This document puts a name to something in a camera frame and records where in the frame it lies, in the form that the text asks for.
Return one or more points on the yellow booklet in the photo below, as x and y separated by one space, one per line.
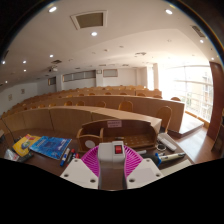
25 145

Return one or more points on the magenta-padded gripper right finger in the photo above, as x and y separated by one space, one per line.
143 173

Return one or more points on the blue booklet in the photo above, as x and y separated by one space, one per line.
50 146

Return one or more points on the wooden lecture hall chairs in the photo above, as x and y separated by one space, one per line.
126 106

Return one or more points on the white charger with red switch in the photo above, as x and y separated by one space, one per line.
112 163

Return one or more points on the ceiling projector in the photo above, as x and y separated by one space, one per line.
52 69

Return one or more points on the white remote control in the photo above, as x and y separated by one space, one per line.
166 142

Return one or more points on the wooden desk organizer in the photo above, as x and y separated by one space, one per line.
130 131

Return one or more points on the black foam-headed microphone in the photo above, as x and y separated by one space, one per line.
170 156

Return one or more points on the large window with railing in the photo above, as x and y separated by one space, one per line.
193 90

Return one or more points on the white card with red print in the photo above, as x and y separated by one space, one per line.
10 155

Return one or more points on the short red marker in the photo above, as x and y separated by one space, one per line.
70 155

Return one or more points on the black gooseneck microphone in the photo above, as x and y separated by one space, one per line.
8 131

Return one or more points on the wooden shelf unit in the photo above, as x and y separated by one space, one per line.
218 136

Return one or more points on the wooden lecture desk rows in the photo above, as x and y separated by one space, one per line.
66 116

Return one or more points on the recessed ceiling lights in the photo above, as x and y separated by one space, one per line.
94 34

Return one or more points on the white marker with blue cap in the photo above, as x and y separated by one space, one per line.
64 157

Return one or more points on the black marker with white body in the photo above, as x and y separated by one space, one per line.
141 152

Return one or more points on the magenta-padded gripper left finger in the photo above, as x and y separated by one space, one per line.
80 175

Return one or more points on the square ceiling vent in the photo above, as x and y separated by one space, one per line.
90 20

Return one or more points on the black remote control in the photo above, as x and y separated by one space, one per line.
26 157

